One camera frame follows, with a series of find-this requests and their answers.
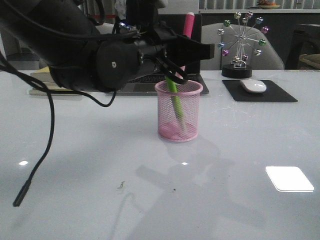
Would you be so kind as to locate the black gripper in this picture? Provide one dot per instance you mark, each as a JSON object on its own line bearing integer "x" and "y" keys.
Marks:
{"x": 155, "y": 46}

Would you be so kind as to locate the pink highlighter pen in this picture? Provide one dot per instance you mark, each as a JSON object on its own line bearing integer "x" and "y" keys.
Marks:
{"x": 188, "y": 24}

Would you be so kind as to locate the green highlighter pen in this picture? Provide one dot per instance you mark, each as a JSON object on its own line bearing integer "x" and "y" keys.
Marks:
{"x": 176, "y": 102}

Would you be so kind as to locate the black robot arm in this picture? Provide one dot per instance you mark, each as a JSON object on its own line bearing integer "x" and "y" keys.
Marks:
{"x": 79, "y": 56}

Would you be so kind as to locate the pink mesh pen holder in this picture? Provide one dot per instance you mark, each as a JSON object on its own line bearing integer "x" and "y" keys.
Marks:
{"x": 167, "y": 124}

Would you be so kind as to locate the grey open laptop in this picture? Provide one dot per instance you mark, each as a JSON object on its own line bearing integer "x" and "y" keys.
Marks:
{"x": 145, "y": 86}

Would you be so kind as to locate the ferris wheel desk toy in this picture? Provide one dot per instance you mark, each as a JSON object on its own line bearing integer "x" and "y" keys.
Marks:
{"x": 235, "y": 40}

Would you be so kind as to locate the white computer mouse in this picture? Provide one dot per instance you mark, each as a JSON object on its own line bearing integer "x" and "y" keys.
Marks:
{"x": 253, "y": 86}

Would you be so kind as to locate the fruit bowl on counter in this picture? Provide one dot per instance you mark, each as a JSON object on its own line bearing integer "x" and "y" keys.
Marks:
{"x": 267, "y": 5}

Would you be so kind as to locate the black mouse pad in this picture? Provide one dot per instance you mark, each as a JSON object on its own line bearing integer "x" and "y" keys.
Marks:
{"x": 273, "y": 93}

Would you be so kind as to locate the bottom yellow book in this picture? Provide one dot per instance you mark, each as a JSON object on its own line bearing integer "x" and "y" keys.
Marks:
{"x": 52, "y": 88}

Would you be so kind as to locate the yellow book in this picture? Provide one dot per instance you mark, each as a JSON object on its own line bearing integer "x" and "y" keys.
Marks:
{"x": 43, "y": 75}
{"x": 52, "y": 88}

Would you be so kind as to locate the top yellow book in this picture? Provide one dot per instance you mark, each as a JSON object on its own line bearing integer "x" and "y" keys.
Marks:
{"x": 43, "y": 75}

